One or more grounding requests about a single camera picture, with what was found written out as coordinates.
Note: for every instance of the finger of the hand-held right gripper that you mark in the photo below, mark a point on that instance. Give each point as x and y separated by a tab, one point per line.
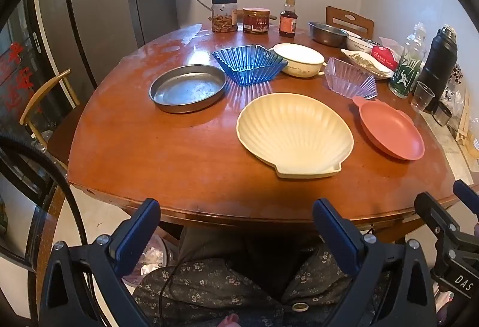
436	218
466	194

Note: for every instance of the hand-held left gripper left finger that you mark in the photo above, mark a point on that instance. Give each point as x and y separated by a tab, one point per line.
136	233

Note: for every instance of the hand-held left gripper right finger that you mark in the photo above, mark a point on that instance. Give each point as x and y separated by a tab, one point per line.
336	237

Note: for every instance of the pink plate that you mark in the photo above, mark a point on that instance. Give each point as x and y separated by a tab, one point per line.
389	128

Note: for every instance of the cream shell-shaped plate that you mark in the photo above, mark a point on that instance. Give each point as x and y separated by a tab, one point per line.
292	132

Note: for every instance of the round metal pan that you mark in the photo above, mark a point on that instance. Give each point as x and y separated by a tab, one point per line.
187	87

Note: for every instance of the clear ribbed glass bowl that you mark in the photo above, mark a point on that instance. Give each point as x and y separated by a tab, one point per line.
348	78

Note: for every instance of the blue glass square bowl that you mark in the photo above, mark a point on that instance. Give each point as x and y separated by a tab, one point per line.
247	63

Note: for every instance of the bin with plastic bag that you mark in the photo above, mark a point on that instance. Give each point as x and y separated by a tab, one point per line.
153	256

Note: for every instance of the small metal cup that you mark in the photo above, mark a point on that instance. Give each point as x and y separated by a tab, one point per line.
442	115

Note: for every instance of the floral patterned clothing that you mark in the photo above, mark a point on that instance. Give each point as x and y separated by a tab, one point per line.
209	274

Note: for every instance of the clear plastic cup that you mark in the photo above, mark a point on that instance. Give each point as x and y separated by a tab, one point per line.
422	97

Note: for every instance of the black thermos flask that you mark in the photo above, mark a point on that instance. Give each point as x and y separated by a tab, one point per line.
439	61

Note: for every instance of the glass bottle with green label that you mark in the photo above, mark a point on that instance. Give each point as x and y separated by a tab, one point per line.
406	72

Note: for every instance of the red snack packet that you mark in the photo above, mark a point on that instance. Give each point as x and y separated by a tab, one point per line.
383	57

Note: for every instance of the clear plastic bag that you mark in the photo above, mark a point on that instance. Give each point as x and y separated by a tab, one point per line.
393	44

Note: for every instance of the wooden chair with curved armrest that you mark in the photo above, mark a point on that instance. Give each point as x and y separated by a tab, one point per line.
41	95

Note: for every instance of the white dish of dried food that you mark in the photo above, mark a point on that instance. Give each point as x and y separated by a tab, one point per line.
361	59

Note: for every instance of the white ceramic bowl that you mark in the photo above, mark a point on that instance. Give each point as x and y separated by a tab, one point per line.
359	44

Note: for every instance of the stainless steel bowl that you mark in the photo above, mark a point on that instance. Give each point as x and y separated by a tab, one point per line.
327	33

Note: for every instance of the wooden chair with carved back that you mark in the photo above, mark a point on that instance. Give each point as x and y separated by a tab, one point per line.
350	22

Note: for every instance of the glass door with red decals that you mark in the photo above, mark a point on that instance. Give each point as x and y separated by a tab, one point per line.
15	61

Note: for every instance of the brown sauce bottle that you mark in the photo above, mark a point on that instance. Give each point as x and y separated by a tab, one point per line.
288	22

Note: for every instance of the grey refrigerator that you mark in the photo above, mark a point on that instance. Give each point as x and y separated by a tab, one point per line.
104	13

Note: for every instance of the jar with red lid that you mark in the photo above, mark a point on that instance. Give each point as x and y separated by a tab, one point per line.
256	22

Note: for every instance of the clear jar with black lid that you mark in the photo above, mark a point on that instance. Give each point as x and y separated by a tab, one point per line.
224	18

